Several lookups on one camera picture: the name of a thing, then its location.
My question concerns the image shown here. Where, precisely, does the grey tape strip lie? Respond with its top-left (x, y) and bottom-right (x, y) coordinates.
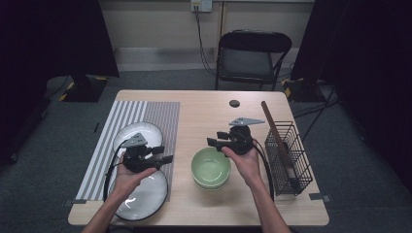
top-left (62, 198), bottom-right (87, 207)
top-left (309, 192), bottom-right (332, 203)

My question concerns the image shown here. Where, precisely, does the black stand base yellow tape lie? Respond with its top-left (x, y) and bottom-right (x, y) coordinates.
top-left (58, 75), bottom-right (109, 104)
top-left (281, 77), bottom-right (339, 104)

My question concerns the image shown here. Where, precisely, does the white wall socket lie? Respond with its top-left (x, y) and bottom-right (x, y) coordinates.
top-left (189, 0), bottom-right (214, 14)

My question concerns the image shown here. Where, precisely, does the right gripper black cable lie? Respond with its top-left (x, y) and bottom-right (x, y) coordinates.
top-left (252, 139), bottom-right (276, 202)

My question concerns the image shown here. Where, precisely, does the metal spoon black handle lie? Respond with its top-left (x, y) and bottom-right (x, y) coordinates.
top-left (281, 135), bottom-right (297, 179)

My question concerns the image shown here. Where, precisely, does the white plate dark rim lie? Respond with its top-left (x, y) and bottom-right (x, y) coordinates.
top-left (108, 169), bottom-right (169, 222)
top-left (112, 121), bottom-right (164, 160)

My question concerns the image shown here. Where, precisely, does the bundle of wooden chopsticks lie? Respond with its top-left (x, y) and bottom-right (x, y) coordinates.
top-left (260, 100), bottom-right (294, 169)

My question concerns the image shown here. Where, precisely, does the dark curtain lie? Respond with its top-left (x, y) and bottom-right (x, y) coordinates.
top-left (0, 0), bottom-right (120, 166)
top-left (290, 0), bottom-right (412, 195)

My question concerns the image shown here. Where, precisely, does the black power cable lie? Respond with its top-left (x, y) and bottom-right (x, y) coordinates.
top-left (193, 8), bottom-right (218, 77)

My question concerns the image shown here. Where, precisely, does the person's right hand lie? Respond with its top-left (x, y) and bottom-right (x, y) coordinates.
top-left (221, 147), bottom-right (264, 191)

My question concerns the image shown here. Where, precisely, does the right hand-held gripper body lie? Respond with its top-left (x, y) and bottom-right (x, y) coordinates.
top-left (226, 116), bottom-right (265, 155)

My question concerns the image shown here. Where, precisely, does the black folding chair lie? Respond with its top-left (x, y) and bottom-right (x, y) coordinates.
top-left (214, 29), bottom-right (293, 91)

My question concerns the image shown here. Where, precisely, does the black wire cutlery basket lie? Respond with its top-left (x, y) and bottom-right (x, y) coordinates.
top-left (264, 120), bottom-right (315, 196)

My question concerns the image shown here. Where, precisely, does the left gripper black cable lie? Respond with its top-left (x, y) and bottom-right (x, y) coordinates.
top-left (102, 140), bottom-right (129, 202)

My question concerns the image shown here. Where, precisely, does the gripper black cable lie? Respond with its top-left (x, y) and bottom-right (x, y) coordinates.
top-left (252, 139), bottom-right (276, 202)
top-left (102, 140), bottom-right (129, 202)

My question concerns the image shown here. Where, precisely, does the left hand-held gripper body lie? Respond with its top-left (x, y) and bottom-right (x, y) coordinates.
top-left (120, 132), bottom-right (163, 174)

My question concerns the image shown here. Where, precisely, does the black floor cable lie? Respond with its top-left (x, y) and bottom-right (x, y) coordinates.
top-left (301, 86), bottom-right (336, 143)
top-left (292, 98), bottom-right (340, 119)

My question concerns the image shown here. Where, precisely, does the person's left hand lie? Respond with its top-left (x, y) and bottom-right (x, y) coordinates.
top-left (111, 154), bottom-right (158, 203)

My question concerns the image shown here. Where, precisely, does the grey white striped placemat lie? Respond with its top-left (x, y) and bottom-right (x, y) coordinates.
top-left (75, 100), bottom-right (181, 202)

